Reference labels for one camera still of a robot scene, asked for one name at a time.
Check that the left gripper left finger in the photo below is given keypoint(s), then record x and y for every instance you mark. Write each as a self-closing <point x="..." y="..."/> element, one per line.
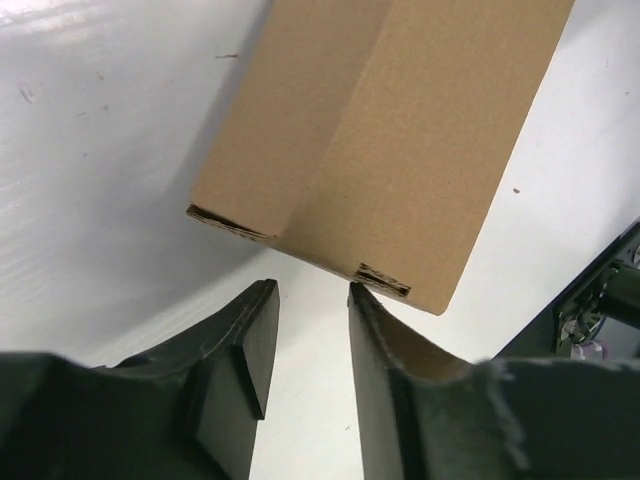
<point x="187" y="408"/>

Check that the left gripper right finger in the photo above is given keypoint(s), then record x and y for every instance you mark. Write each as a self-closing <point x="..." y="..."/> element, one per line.
<point x="424" y="413"/>

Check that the cardboard box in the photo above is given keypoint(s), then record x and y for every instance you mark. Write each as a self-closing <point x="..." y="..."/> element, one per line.
<point x="368" y="138"/>

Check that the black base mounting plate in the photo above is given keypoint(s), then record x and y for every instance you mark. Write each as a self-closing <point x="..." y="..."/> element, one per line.
<point x="608" y="287"/>

